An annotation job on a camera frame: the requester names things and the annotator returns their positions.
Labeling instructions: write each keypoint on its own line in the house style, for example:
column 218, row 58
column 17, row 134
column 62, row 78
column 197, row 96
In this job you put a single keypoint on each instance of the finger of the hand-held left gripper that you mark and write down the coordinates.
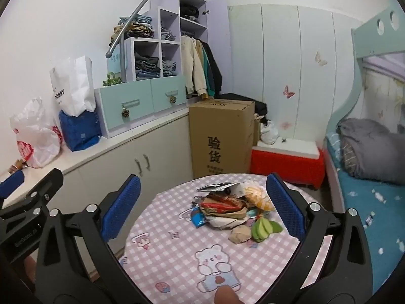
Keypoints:
column 47, row 183
column 11, row 183

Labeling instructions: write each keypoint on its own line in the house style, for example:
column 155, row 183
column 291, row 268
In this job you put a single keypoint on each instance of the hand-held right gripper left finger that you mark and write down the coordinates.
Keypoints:
column 121, row 209

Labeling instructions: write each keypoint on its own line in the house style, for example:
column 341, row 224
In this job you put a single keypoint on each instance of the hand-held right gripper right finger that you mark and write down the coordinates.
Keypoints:
column 284, row 209

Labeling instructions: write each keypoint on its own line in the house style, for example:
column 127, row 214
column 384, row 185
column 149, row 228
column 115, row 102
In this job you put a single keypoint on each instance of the red snack wrapper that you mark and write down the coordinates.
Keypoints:
column 221, row 205

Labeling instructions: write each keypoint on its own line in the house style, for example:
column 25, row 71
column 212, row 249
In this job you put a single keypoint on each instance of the blue snack wrapper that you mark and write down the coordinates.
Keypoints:
column 198, row 219

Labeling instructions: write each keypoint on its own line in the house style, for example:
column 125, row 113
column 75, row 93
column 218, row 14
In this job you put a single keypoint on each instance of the person's left hand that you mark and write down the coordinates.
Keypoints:
column 30, row 269

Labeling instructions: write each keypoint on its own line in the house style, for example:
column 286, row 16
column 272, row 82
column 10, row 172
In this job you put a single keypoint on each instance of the person's right hand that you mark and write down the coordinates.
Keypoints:
column 226, row 296

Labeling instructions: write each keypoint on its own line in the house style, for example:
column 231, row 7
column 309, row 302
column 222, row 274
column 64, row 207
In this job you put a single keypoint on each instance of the yellow foam fruit net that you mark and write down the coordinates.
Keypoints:
column 258, row 198

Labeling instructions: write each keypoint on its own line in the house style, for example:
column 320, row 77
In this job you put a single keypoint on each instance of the green fruit peel pieces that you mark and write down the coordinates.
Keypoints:
column 262, row 228

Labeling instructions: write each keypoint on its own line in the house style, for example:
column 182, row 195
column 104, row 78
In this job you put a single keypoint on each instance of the red plastic crate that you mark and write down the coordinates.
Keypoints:
column 284, row 167

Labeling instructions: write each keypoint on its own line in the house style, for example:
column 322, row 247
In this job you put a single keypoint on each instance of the white plastic wrapper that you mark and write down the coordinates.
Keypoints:
column 238, row 190

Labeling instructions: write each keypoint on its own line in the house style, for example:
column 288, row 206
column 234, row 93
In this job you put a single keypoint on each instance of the brown crumpled paper ball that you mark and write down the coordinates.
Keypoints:
column 240, row 235

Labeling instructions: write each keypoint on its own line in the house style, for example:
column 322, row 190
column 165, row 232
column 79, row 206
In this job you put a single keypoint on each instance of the white red plastic bag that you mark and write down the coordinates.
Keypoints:
column 34, row 133

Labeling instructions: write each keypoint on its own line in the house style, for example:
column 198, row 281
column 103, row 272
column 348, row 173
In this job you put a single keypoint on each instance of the white crate lid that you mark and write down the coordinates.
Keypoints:
column 288, row 148

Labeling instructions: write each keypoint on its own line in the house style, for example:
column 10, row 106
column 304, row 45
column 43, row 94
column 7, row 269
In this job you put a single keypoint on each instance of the blue bag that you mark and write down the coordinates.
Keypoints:
column 79, row 129

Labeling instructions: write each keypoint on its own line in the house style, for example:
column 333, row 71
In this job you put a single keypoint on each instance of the black white packet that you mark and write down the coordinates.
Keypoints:
column 218, row 187

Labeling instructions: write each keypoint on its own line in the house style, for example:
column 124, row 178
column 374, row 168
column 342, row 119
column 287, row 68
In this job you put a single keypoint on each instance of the cream cabinet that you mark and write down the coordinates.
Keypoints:
column 164, row 145

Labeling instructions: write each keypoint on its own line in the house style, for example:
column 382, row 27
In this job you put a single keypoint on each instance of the small white plastic bag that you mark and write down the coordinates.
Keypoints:
column 269, row 133

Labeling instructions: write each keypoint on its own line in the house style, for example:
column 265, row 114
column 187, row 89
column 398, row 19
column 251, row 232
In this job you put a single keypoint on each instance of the plaid pillow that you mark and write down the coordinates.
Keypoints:
column 348, row 158

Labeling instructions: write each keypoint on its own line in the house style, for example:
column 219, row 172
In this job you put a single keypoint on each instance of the pale pink butterfly sticker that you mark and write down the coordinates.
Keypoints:
column 285, row 125

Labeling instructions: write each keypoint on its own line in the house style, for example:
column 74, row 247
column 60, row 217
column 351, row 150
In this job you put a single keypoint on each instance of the blue printed bedsheet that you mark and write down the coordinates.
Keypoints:
column 379, row 215

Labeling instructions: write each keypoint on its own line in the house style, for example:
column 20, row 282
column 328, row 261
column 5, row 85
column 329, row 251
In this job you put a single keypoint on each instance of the tall cardboard box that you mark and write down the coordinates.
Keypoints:
column 221, row 133

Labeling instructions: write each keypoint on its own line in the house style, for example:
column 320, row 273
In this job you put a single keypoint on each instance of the black clothes pile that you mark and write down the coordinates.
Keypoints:
column 258, row 107

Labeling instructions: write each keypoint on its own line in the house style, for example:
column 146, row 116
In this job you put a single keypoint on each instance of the white paper bag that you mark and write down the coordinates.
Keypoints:
column 76, row 82

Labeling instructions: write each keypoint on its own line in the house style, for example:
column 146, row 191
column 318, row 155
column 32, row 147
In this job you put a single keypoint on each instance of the grey blanket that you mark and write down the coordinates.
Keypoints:
column 373, row 145

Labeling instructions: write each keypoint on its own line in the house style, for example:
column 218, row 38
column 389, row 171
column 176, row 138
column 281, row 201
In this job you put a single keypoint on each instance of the teal drawer unit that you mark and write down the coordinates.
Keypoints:
column 139, row 95

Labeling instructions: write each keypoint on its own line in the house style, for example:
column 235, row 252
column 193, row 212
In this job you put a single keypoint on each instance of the green artificial plant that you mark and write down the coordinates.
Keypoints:
column 112, row 81

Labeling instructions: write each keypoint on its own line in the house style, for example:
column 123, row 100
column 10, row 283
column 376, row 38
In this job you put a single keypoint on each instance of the folded dark jeans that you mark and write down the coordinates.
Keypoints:
column 147, row 65

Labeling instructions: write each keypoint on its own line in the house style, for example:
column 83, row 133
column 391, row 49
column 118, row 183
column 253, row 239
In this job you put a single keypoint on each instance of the folded blue clothes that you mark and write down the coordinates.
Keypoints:
column 169, row 68

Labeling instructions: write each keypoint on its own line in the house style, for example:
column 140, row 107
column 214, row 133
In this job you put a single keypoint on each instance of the cream butterfly sticker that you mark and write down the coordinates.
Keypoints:
column 320, row 58

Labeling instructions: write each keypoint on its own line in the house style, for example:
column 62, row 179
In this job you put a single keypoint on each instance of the white wardrobe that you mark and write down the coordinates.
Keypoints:
column 278, row 53

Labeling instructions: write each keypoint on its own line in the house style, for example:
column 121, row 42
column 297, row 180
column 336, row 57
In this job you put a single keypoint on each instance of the black hanging jacket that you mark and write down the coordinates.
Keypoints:
column 215, row 69

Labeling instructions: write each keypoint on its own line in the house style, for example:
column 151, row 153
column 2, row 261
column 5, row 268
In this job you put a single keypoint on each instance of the cream hanging jacket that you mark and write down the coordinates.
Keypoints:
column 191, row 66

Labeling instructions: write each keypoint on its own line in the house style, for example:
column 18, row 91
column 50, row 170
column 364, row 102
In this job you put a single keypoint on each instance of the metal handrail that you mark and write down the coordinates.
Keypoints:
column 126, row 28

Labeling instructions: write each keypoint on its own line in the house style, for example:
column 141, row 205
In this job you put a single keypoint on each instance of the stack of folded clothes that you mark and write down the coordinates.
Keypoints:
column 136, row 30

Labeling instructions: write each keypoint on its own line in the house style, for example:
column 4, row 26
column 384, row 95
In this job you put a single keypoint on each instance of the folded grey clothes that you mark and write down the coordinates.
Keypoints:
column 167, row 34

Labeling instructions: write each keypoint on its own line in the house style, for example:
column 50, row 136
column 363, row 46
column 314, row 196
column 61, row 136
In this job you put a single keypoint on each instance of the purple shelf unit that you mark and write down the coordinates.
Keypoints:
column 218, row 38

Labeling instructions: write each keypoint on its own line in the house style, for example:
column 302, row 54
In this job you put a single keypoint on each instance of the folded black clothes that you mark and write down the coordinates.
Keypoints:
column 189, row 12

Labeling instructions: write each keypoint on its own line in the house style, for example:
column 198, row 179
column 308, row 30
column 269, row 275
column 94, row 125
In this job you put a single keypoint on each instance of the teal bunk bed frame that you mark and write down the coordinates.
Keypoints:
column 373, row 38

